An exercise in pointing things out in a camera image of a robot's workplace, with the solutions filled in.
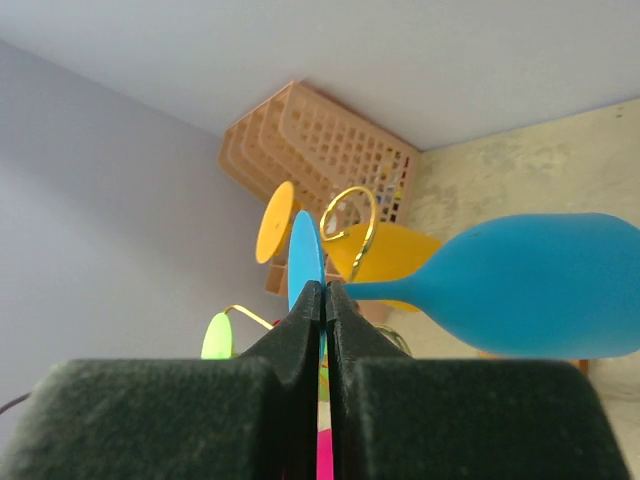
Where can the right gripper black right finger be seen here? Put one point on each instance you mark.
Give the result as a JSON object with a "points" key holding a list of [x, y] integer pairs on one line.
{"points": [[397, 417]]}

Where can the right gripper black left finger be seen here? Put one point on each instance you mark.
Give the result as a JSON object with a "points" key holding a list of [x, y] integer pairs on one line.
{"points": [[250, 417]]}

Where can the pink plastic wine glass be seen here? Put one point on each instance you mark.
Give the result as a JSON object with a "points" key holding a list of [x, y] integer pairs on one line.
{"points": [[324, 452]]}

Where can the blue plastic wine glass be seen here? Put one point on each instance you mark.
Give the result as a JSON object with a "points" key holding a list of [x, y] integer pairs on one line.
{"points": [[548, 286]]}

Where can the green plastic wine glass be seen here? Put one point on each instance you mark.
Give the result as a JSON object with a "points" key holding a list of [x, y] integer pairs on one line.
{"points": [[218, 339]]}

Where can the orange plastic wine glass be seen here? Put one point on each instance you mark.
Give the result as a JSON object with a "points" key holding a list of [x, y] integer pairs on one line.
{"points": [[395, 251]]}

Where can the peach plastic file organizer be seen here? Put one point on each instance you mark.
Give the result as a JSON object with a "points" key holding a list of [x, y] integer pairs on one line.
{"points": [[299, 135]]}

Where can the gold wire glass rack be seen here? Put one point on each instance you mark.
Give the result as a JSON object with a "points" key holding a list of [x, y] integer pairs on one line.
{"points": [[276, 227]]}

